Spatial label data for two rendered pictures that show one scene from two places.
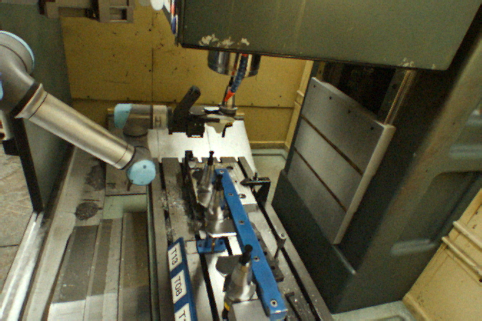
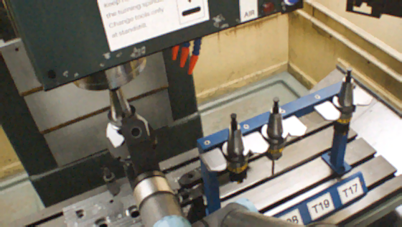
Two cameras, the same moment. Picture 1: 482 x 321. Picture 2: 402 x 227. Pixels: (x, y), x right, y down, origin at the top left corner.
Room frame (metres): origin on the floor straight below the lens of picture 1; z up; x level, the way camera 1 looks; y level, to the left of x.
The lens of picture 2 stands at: (0.74, 0.79, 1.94)
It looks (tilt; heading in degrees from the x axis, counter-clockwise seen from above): 40 degrees down; 272
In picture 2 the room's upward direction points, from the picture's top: 8 degrees counter-clockwise
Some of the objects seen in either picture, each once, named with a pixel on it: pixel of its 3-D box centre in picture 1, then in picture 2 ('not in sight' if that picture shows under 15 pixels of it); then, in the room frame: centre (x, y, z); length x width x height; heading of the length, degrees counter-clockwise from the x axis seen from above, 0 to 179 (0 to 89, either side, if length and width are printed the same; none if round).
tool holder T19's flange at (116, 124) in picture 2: (227, 109); (123, 117); (0.93, 0.08, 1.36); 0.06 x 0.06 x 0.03
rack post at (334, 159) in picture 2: not in sight; (341, 130); (0.36, -0.11, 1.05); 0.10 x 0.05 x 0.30; 112
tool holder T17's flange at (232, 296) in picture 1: (239, 288); (344, 104); (0.39, -0.04, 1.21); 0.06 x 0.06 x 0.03
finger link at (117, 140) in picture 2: (216, 116); (115, 142); (0.96, 0.11, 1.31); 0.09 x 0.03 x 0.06; 123
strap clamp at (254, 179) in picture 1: (254, 185); (111, 183); (1.07, -0.07, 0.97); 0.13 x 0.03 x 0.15; 112
